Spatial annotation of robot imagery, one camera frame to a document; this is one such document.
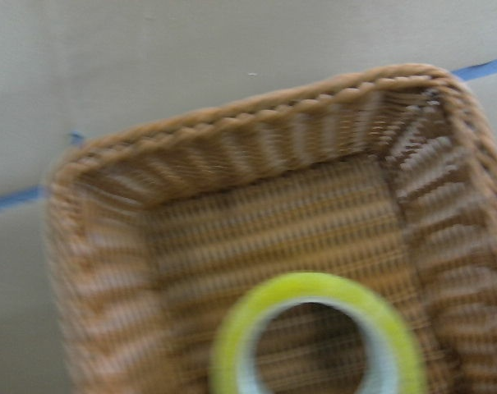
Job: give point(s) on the yellow tape roll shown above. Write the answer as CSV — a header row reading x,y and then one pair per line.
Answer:
x,y
394,362

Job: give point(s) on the brown wicker basket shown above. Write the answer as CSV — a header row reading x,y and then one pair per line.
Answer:
x,y
387,177

